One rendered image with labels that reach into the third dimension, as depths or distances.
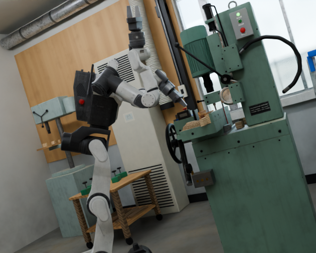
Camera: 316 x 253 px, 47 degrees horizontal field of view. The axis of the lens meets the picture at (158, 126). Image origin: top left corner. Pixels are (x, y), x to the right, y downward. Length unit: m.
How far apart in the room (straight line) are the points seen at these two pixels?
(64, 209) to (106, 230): 2.13
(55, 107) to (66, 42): 0.89
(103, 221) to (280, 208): 1.04
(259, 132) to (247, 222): 0.56
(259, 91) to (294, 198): 0.66
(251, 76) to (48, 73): 3.25
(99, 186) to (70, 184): 1.97
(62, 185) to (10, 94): 1.53
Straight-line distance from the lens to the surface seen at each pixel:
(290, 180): 2.25
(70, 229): 4.44
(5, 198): 4.78
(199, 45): 2.39
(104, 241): 2.33
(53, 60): 4.93
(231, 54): 2.23
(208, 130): 2.08
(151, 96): 1.97
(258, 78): 2.29
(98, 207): 2.24
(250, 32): 2.25
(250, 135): 2.21
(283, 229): 2.35
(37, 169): 5.14
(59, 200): 4.41
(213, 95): 2.41
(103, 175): 2.25
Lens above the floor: 1.01
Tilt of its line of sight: 1 degrees down
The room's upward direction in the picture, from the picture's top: 17 degrees counter-clockwise
